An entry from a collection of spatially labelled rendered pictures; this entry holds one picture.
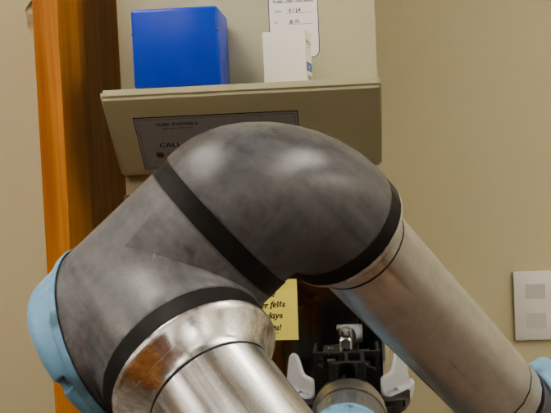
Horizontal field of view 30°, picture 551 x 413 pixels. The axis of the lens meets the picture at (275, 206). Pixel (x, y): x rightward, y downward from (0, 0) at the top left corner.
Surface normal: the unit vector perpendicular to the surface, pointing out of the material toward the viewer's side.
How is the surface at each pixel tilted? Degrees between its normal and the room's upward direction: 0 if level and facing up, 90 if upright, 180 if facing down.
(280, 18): 90
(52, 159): 90
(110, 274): 57
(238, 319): 78
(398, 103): 90
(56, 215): 90
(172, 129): 135
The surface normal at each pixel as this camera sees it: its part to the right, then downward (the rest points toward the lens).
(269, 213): 0.33, 0.12
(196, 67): -0.07, 0.06
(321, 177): 0.53, -0.29
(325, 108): -0.01, 0.74
